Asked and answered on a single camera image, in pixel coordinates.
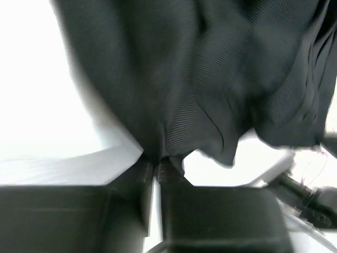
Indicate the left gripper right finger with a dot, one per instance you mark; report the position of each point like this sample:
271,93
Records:
219,219

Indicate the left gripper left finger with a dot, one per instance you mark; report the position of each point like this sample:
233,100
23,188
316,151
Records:
111,218

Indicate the black pleated skirt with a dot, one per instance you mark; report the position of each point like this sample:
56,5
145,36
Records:
188,75

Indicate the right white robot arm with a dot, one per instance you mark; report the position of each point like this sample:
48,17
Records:
294,186

